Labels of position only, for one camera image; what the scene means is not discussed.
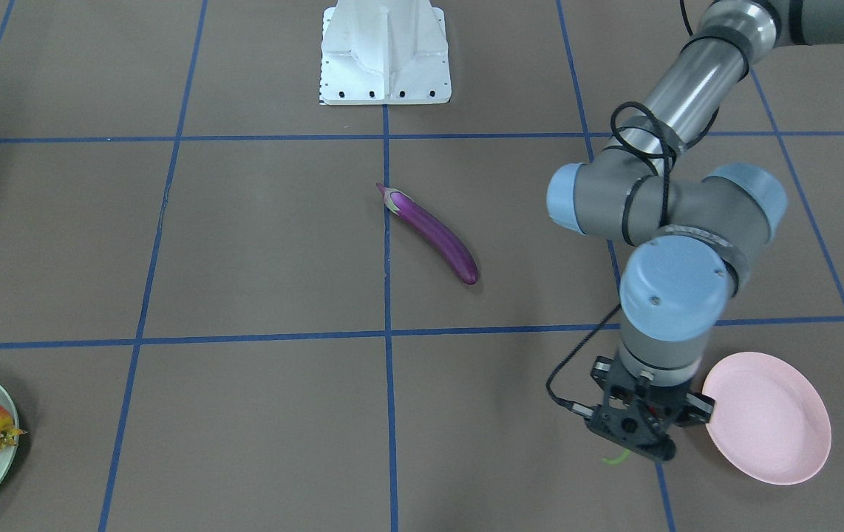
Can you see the red chili pepper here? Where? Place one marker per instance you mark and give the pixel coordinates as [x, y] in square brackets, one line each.
[618, 459]

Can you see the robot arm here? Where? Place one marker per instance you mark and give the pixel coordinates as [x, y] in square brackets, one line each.
[694, 244]

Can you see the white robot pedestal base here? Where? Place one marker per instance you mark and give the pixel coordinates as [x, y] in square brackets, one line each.
[384, 53]

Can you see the purple eggplant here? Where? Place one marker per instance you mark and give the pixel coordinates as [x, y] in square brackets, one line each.
[439, 236]

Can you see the pink plate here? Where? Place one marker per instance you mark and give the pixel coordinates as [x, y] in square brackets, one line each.
[769, 421]

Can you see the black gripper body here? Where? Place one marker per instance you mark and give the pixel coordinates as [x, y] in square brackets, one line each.
[700, 408]

